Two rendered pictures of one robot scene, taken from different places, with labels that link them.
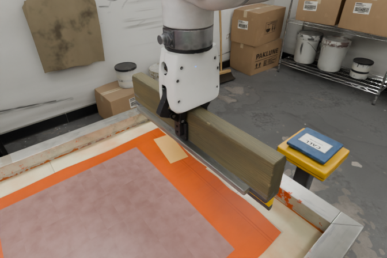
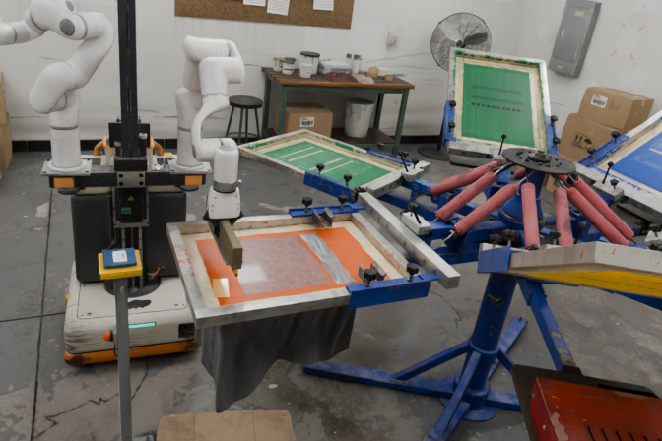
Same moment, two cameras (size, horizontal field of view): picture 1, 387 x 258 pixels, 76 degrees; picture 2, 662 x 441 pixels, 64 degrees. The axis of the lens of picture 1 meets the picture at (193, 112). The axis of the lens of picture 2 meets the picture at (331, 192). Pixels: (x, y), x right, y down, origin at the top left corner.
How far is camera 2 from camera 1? 2.01 m
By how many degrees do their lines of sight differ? 123
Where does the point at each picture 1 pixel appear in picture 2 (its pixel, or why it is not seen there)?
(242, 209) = (204, 250)
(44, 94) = not seen: outside the picture
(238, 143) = not seen: hidden behind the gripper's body
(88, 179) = (282, 283)
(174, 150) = (219, 284)
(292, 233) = (191, 239)
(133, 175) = (253, 278)
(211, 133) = not seen: hidden behind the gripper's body
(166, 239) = (247, 252)
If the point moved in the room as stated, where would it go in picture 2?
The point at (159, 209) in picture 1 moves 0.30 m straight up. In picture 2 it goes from (246, 261) to (251, 182)
